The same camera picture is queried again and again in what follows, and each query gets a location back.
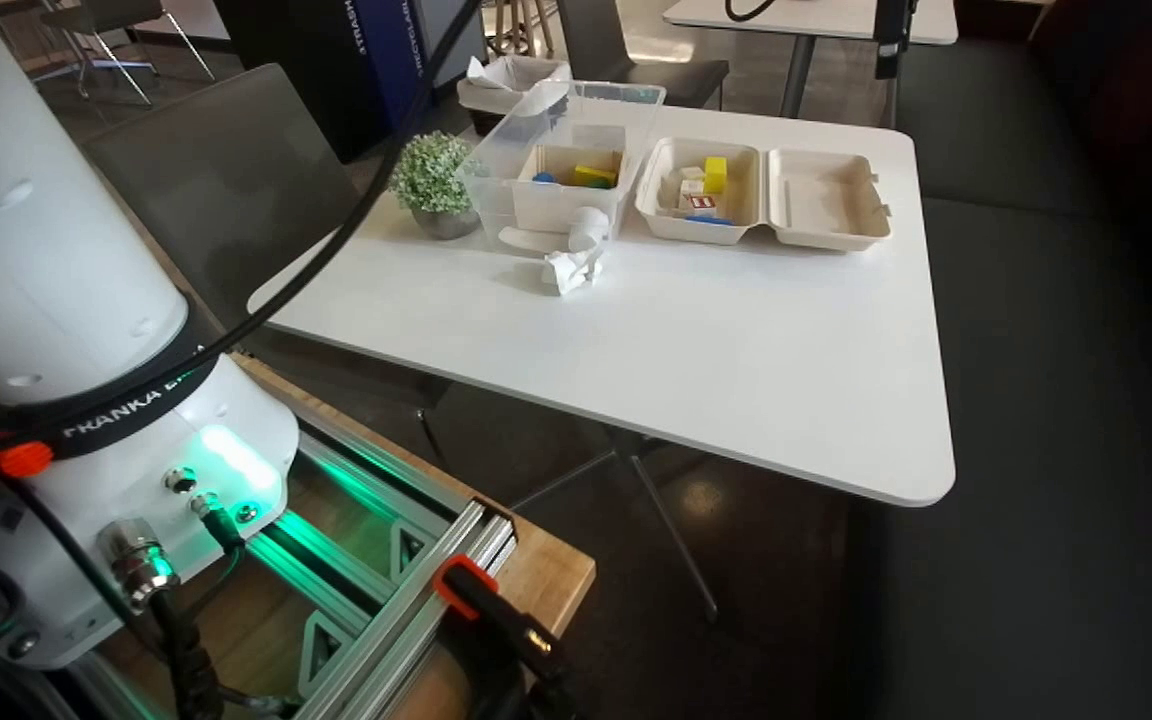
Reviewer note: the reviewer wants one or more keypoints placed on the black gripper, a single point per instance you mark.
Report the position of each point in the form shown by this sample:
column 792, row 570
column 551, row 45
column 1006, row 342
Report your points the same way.
column 897, row 16

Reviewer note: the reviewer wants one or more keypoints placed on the beige clamshell carton box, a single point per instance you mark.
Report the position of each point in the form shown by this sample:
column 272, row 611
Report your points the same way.
column 829, row 202

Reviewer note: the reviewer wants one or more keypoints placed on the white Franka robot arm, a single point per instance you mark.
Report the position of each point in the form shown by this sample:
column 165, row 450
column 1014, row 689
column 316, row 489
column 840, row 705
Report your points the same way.
column 56, row 240

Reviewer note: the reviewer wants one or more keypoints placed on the small white open box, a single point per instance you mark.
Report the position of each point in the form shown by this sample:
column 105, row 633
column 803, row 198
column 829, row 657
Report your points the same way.
column 561, row 204

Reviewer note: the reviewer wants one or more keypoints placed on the white side table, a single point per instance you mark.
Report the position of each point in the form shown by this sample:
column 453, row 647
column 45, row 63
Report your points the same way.
column 816, row 16

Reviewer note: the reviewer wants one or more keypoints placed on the yellow rectangular block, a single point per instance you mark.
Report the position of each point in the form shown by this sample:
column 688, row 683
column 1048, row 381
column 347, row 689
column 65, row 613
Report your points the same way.
column 719, row 179

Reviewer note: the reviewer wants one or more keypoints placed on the white block red print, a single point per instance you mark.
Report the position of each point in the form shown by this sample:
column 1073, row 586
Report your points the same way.
column 692, row 190

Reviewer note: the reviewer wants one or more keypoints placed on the blue rectangular block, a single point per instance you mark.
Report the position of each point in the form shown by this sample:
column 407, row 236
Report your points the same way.
column 700, row 214

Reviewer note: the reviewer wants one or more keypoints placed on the clear plastic storage bin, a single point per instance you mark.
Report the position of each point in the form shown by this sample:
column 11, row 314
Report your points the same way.
column 601, row 107

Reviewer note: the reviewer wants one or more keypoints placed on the yellow toy block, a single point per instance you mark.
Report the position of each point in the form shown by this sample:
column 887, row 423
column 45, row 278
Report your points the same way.
column 599, row 173

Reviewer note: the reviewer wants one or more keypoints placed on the dark upholstered bench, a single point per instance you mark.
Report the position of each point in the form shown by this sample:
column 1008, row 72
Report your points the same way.
column 1083, row 332

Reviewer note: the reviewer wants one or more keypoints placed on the blue cylinder block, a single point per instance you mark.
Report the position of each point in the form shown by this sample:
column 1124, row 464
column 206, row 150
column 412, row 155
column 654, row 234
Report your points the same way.
column 554, row 179

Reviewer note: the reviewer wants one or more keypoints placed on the grey basket white liner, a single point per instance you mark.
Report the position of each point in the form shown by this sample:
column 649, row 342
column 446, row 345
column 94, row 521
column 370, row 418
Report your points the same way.
column 511, row 81

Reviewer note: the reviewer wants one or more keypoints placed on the small green potted plant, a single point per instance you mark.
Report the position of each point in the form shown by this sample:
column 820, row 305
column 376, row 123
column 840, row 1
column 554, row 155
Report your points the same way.
column 433, row 173

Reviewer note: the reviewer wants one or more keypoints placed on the dark cabinet blue panel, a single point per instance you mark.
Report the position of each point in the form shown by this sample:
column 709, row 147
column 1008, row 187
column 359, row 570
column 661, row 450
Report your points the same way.
column 309, row 67

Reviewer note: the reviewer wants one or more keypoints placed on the orange black clamp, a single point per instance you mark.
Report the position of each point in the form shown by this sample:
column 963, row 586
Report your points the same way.
column 498, row 622

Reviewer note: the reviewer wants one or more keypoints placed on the dark metal frame chair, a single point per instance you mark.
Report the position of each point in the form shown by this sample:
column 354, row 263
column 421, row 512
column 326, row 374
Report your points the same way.
column 601, row 33
column 230, row 173

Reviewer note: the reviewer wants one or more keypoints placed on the metal table leg frame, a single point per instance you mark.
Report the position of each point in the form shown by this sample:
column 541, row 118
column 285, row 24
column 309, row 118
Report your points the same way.
column 631, row 450

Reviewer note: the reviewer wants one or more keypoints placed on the aluminium rail frame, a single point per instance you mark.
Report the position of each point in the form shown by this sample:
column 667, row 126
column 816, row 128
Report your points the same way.
column 400, row 600

